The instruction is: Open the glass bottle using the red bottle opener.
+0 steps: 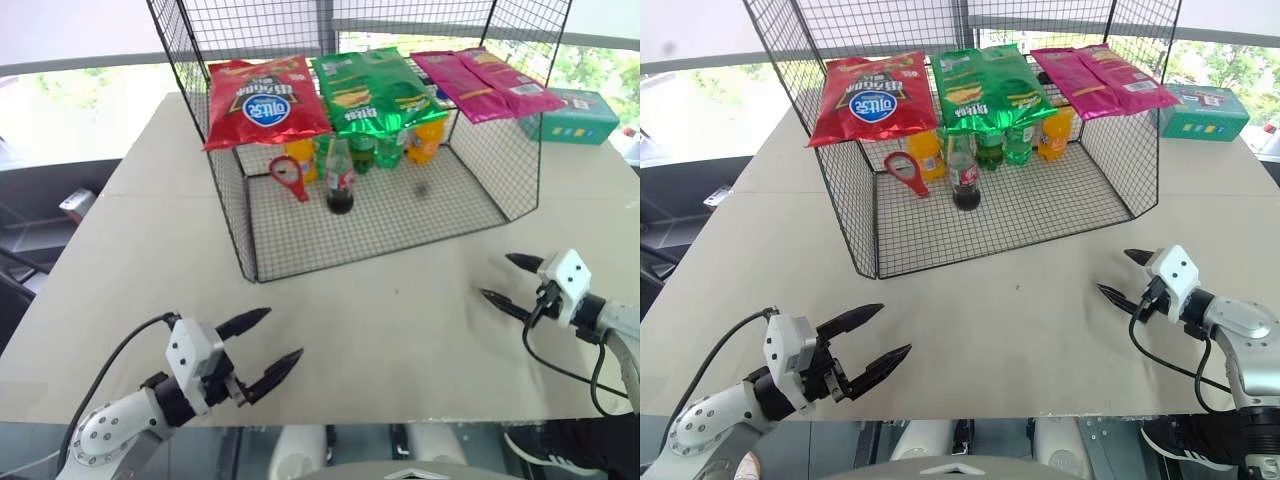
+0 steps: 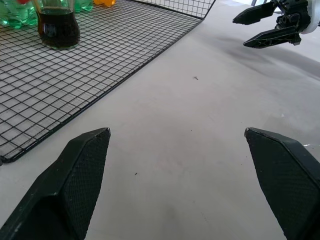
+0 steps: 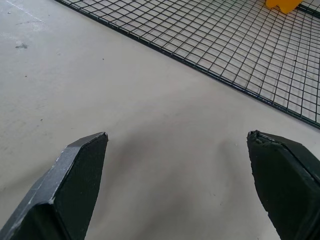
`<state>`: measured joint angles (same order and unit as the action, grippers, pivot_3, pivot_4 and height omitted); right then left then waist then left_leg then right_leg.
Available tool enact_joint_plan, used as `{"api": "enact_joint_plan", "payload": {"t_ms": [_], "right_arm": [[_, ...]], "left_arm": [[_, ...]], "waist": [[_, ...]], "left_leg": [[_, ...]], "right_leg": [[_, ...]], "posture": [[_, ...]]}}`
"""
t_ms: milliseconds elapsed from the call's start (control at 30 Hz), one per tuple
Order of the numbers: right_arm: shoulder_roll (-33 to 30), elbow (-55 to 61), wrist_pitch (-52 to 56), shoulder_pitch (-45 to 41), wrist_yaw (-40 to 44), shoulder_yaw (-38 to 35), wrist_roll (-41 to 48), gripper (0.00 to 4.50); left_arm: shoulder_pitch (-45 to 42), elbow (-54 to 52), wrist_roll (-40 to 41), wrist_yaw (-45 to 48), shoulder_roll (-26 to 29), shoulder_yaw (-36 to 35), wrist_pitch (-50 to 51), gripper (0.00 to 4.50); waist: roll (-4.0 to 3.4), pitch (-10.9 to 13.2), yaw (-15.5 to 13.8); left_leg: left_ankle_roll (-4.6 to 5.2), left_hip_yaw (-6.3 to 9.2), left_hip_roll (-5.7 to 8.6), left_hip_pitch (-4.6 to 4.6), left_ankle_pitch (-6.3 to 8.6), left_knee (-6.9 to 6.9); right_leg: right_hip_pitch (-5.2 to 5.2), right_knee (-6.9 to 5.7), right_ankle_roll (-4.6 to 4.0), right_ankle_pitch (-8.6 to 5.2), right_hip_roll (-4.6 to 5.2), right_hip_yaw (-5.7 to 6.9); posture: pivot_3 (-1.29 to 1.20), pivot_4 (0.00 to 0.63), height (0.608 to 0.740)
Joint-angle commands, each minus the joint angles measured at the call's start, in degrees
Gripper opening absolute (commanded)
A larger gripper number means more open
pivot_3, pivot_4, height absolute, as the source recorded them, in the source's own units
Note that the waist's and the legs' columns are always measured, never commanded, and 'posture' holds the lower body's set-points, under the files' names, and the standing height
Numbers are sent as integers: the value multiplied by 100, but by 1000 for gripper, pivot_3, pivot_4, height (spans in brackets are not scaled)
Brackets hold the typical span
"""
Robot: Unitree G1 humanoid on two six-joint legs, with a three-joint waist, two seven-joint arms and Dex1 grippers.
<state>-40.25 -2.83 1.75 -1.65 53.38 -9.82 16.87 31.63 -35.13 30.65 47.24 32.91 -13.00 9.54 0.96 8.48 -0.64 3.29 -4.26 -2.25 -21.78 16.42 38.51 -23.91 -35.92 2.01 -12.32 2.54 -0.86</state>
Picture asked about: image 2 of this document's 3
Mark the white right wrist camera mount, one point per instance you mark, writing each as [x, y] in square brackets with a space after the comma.
[312, 15]

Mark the light green soda bottle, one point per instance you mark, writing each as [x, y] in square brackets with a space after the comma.
[11, 15]
[83, 5]

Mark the glass cola bottle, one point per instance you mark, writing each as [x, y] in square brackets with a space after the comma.
[60, 30]

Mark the orange soda bottle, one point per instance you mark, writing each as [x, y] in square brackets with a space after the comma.
[105, 2]

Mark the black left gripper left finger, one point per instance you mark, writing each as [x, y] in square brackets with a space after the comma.
[62, 190]

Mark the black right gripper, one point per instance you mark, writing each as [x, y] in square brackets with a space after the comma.
[292, 13]

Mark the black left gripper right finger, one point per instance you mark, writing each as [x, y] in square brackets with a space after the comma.
[287, 185]

